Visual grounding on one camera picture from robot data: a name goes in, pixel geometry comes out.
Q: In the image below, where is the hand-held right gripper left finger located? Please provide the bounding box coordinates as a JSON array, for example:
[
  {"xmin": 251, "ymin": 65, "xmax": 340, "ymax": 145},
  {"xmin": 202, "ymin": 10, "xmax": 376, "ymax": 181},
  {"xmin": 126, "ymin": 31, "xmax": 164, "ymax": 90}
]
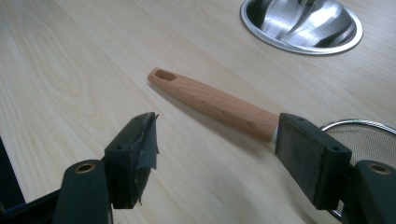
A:
[{"xmin": 103, "ymin": 111, "xmax": 160, "ymax": 210}]

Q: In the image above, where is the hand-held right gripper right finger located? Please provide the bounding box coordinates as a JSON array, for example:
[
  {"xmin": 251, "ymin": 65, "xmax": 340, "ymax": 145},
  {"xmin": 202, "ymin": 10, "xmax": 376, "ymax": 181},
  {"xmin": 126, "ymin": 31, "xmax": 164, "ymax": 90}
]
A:
[{"xmin": 275, "ymin": 112, "xmax": 353, "ymax": 211}]

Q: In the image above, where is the wooden-handled mesh strainer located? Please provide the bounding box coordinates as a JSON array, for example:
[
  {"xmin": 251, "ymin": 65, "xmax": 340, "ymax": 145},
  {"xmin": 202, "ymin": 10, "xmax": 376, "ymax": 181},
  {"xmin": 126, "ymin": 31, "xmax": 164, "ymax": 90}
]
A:
[{"xmin": 147, "ymin": 67, "xmax": 396, "ymax": 218}]

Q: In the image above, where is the stainless steel bowl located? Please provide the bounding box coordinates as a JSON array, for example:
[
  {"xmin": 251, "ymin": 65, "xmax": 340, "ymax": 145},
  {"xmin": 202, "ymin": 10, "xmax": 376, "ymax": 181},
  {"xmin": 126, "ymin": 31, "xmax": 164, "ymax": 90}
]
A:
[{"xmin": 239, "ymin": 0, "xmax": 364, "ymax": 56}]

